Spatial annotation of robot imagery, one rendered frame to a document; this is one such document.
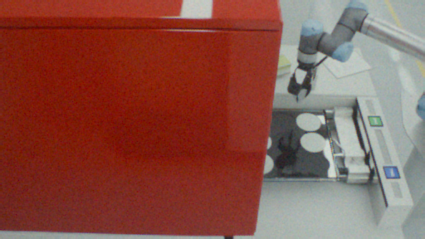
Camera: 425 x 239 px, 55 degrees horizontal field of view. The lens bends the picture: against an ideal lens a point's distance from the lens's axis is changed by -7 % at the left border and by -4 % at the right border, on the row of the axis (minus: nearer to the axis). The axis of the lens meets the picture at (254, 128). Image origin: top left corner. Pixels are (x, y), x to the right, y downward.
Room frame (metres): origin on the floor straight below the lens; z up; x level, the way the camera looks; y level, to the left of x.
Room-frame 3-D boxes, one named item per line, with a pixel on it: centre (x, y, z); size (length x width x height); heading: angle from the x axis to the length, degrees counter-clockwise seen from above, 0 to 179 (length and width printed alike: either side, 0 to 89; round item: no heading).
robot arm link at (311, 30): (1.28, -0.17, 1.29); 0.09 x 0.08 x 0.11; 58
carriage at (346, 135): (1.17, -0.39, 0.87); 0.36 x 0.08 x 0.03; 6
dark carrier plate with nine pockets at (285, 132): (1.12, -0.13, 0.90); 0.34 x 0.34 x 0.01; 6
